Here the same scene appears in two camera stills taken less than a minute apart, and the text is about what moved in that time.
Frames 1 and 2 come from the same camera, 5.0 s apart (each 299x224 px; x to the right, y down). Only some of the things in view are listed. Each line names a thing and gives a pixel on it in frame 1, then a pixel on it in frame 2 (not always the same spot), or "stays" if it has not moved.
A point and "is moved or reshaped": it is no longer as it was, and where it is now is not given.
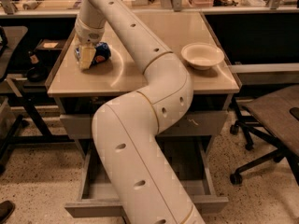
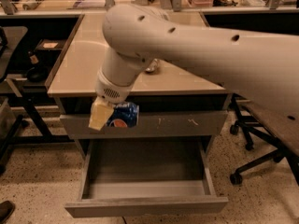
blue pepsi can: [102, 52] is moved or reshaped
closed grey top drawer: [186, 124] stays
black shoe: [7, 211] stays
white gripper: [89, 35] -> [109, 89]
